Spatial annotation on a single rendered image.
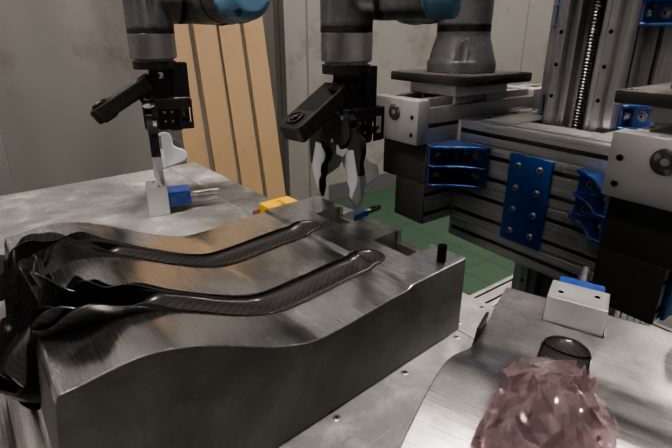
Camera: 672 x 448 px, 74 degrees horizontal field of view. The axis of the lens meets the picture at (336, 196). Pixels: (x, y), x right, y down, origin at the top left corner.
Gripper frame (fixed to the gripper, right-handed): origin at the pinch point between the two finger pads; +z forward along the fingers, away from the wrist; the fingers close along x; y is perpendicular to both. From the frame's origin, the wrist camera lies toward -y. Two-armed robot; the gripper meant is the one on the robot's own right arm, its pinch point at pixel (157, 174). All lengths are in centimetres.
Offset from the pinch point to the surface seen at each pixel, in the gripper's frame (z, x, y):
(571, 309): 0, -62, 33
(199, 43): -21, 144, 27
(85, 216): 7.3, 2.6, -13.1
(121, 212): 7.3, 2.2, -7.1
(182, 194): 3.9, -2.1, 3.9
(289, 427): 6, -59, 7
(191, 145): 25, 135, 18
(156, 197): 3.7, -2.5, -0.7
